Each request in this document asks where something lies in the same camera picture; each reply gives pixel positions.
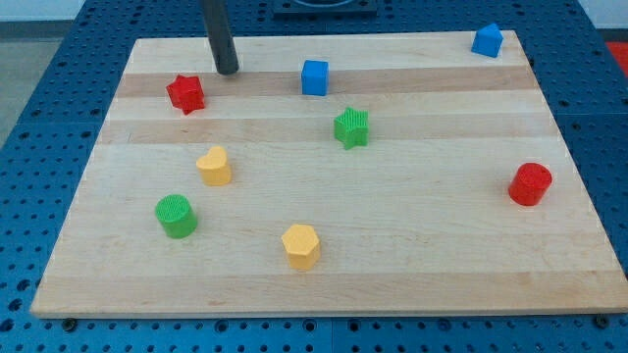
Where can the green star block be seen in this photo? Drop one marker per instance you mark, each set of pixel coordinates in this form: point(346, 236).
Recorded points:
point(351, 128)

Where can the red cylinder block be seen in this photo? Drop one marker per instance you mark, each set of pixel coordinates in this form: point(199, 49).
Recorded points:
point(530, 184)

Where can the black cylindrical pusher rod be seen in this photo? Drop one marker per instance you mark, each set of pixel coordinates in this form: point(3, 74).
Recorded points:
point(217, 25)

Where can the blue cube block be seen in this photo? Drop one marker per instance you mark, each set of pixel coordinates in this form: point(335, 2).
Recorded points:
point(315, 78)

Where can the green cylinder block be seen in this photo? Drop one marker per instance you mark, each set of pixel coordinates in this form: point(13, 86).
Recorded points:
point(176, 216)

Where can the blue pentagon block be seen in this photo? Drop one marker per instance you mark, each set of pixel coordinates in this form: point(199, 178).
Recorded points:
point(487, 41)

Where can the yellow heart block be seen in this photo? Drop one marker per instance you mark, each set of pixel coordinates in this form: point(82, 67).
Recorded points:
point(214, 167)

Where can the red star block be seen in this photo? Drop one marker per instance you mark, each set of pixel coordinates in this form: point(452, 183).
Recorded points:
point(186, 93)

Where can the light wooden board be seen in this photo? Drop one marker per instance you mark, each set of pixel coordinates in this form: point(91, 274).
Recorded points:
point(417, 223)

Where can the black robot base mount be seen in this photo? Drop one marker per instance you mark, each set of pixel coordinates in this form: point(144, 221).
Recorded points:
point(323, 8)

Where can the yellow hexagon block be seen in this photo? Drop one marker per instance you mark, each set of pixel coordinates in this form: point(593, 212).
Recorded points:
point(302, 246)

